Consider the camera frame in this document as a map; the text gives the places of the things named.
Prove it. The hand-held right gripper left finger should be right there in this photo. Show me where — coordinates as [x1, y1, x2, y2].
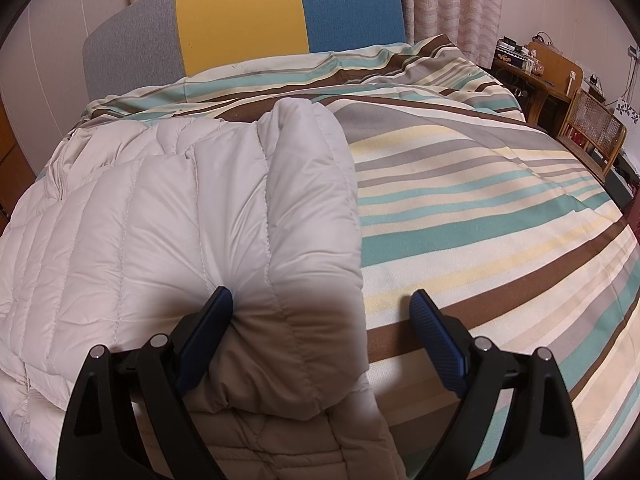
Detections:
[57, 287, 234, 480]

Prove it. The wooden desk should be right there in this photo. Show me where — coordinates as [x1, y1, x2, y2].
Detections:
[492, 42, 563, 131]

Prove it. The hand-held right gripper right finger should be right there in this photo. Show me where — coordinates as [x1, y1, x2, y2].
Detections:
[409, 289, 586, 480]

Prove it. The wooden rattan chair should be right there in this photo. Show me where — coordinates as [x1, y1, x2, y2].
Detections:
[556, 89, 628, 178]

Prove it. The grey yellow blue headboard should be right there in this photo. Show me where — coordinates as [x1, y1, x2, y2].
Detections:
[82, 0, 407, 101]

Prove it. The white down jacket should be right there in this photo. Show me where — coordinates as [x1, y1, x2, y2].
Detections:
[0, 97, 408, 480]

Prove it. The striped blanket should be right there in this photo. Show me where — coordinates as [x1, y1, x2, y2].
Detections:
[35, 34, 636, 480]

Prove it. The wooden wardrobe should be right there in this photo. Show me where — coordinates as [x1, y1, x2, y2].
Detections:
[0, 95, 37, 233]

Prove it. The white bag with flower print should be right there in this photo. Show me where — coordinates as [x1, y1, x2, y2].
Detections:
[607, 94, 640, 128]

